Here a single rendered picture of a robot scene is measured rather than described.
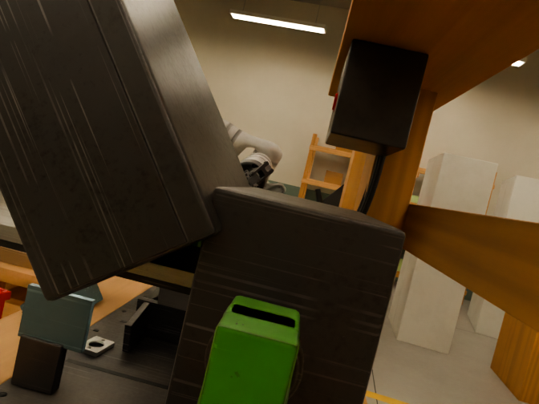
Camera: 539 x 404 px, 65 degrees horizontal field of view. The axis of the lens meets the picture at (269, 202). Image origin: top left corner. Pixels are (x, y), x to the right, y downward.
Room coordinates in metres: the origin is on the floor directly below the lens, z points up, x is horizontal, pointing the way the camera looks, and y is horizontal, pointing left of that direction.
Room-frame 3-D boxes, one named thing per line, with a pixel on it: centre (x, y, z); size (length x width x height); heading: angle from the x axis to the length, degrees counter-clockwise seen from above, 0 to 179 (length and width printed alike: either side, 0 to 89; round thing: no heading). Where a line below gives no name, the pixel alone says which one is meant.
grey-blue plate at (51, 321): (0.57, 0.25, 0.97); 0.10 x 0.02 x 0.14; 86
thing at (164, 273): (0.57, 0.19, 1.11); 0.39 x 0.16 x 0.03; 86
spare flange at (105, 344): (0.72, 0.24, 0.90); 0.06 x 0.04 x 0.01; 169
